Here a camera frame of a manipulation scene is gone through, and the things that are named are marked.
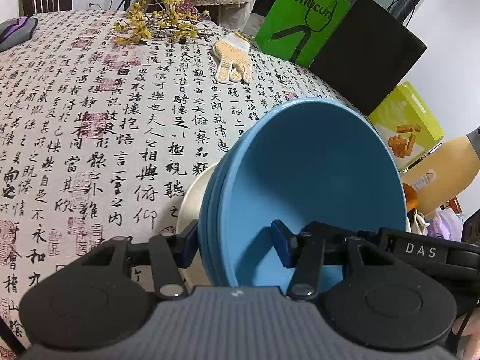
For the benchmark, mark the white fluffy object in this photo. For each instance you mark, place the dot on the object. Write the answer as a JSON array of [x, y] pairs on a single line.
[[418, 223]]

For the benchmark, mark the blue bowl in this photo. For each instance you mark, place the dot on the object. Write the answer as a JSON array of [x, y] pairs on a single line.
[[201, 212], [208, 213], [318, 165]]

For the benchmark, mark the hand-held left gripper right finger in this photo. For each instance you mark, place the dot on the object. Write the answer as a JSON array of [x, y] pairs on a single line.
[[281, 243]]

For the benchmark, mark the person's right hand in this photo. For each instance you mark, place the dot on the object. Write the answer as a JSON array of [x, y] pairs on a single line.
[[473, 330]]

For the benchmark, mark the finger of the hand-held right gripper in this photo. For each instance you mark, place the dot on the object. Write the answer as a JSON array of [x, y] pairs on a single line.
[[371, 238]]

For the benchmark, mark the black paper bag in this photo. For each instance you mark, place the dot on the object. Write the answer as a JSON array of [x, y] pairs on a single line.
[[375, 52]]

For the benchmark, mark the white yellow dotted glove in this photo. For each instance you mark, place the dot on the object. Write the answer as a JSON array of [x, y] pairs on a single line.
[[230, 50]]

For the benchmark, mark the yellow flower branch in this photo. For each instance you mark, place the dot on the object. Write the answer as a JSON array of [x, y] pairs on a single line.
[[138, 26]]

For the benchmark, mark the purple plastic bag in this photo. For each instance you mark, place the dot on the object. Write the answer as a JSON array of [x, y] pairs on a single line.
[[448, 225]]

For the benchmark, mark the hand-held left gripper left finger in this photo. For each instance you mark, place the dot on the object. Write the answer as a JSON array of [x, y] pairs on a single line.
[[191, 247]]

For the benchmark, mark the orange plastic object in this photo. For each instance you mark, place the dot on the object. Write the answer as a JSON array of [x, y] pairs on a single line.
[[409, 195]]

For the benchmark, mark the green paper bag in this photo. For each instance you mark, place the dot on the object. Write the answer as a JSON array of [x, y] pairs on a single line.
[[285, 18]]

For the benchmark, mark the yellow plastic bottle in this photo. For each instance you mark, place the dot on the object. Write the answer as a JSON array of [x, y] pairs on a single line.
[[450, 165]]

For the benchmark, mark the yellow green snack box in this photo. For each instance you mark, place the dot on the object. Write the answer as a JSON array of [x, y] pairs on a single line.
[[412, 120]]

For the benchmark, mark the grey purple pouch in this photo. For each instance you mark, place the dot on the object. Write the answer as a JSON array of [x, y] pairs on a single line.
[[15, 32]]

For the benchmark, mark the cream plate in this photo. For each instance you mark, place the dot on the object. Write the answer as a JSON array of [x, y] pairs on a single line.
[[193, 202]]

